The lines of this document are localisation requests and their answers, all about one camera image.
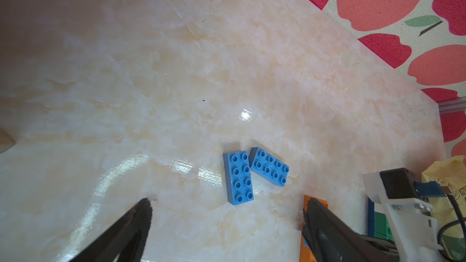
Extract light blue lego brick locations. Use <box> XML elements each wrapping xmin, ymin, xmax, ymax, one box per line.
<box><xmin>223</xmin><ymin>151</ymin><xmax>254</xmax><ymax>206</ymax></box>
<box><xmin>248</xmin><ymin>147</ymin><xmax>290</xmax><ymax>188</ymax></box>

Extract green lego brick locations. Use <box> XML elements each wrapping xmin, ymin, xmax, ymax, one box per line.
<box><xmin>374</xmin><ymin>212</ymin><xmax>394</xmax><ymax>242</ymax></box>

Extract yellow chips bag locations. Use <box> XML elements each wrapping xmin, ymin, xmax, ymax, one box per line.
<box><xmin>422</xmin><ymin>155</ymin><xmax>466</xmax><ymax>261</ymax></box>

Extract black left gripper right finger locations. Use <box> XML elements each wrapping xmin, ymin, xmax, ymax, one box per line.
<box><xmin>307</xmin><ymin>198</ymin><xmax>390</xmax><ymax>262</ymax></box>

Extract right aluminium frame post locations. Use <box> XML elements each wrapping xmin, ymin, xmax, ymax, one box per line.
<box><xmin>438</xmin><ymin>97</ymin><xmax>466</xmax><ymax>115</ymax></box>

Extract orange lego brick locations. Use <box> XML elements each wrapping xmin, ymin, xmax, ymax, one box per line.
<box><xmin>300</xmin><ymin>195</ymin><xmax>334</xmax><ymax>262</ymax></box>

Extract dark blue lego brick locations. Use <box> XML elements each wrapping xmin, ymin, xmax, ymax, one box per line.
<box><xmin>367</xmin><ymin>198</ymin><xmax>375</xmax><ymax>237</ymax></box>

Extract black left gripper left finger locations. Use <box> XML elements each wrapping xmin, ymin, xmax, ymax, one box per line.
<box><xmin>72</xmin><ymin>198</ymin><xmax>152</xmax><ymax>262</ymax></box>

